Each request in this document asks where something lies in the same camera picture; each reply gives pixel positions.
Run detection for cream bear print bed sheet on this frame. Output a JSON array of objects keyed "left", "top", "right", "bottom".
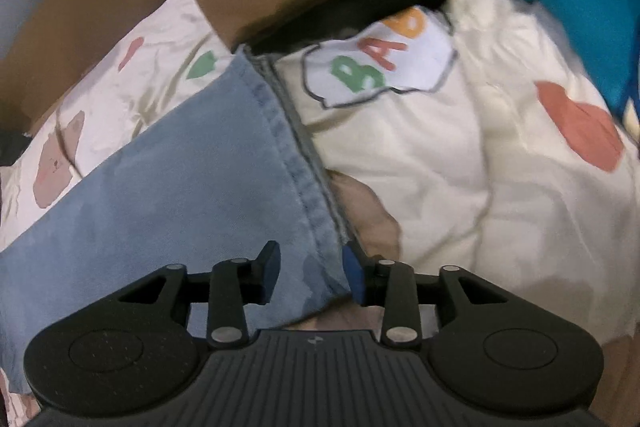
[{"left": 0, "top": 0, "right": 640, "bottom": 427}]

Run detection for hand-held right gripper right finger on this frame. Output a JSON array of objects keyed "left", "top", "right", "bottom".
[{"left": 342, "top": 246, "right": 511, "bottom": 350}]

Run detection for blue denim pants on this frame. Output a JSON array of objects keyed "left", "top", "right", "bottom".
[{"left": 0, "top": 44, "right": 353, "bottom": 395}]

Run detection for black garment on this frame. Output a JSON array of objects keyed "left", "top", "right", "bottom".
[{"left": 250, "top": 0, "right": 471, "bottom": 55}]

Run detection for flattened brown cardboard box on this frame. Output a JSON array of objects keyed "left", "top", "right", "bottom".
[{"left": 0, "top": 0, "right": 201, "bottom": 135}]

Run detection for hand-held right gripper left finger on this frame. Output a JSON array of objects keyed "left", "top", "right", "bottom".
[{"left": 112, "top": 241, "right": 281, "bottom": 349}]

